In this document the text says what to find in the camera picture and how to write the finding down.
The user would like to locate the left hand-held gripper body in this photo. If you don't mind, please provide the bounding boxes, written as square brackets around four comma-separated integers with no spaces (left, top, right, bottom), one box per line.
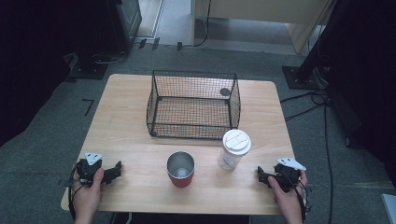
[76,152,108,188]

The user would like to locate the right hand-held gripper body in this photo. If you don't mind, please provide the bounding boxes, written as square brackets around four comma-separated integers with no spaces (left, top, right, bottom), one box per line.
[272,157,307,192]

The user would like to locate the clear bottle with white lid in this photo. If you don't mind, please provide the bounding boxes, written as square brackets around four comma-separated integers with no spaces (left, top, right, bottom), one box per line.
[217,129,252,171]

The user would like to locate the red metal cup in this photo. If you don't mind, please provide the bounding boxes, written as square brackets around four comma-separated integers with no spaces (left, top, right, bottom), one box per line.
[166,150,196,189]

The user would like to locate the black wire basket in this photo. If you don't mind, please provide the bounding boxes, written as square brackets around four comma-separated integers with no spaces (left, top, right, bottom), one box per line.
[146,69,242,140]

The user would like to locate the person's right hand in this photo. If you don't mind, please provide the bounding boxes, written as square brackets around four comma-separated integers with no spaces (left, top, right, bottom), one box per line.
[267,170,309,218]

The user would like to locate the person's left hand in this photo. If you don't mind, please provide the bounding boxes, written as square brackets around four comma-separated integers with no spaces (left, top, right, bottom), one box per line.
[72,167,106,218]

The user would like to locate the black square stand base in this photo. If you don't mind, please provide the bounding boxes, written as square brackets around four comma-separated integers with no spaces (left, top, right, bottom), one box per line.
[281,65,322,91]

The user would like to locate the black flat stand base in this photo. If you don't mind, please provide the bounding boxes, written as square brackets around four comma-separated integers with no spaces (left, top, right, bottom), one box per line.
[68,53,109,80]

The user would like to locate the white flat object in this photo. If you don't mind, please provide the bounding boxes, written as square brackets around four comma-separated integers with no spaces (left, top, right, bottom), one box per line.
[380,192,396,224]

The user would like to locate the dark cabinet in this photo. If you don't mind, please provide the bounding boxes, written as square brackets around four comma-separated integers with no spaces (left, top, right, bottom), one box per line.
[105,0,143,54]

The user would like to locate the beige wooden cabinet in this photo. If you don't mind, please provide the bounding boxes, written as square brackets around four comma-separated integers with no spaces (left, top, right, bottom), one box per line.
[190,0,338,56]

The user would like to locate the left hand-held gripper cable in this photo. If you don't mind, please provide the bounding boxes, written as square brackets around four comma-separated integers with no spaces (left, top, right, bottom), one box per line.
[67,162,82,220]

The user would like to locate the hand-held gripper cable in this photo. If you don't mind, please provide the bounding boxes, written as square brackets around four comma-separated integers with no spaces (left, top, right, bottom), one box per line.
[293,175,313,224]
[67,162,82,220]

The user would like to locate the right hand-held gripper cable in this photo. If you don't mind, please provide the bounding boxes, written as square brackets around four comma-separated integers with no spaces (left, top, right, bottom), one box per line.
[293,175,313,224]

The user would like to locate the long black floor cable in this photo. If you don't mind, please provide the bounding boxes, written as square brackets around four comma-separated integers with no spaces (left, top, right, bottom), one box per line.
[322,102,334,224]

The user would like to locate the looped black floor cables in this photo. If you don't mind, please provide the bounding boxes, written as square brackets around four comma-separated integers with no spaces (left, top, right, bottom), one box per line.
[279,89,329,123]

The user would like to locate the grey cable at stand base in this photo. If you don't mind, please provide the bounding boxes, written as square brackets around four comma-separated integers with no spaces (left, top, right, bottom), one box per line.
[92,49,130,65]

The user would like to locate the black stand post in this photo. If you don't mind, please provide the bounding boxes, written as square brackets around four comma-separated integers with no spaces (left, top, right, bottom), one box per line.
[294,0,347,82]

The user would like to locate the black cable at cabinet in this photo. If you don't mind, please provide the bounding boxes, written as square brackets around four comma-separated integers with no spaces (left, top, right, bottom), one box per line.
[191,0,213,49]

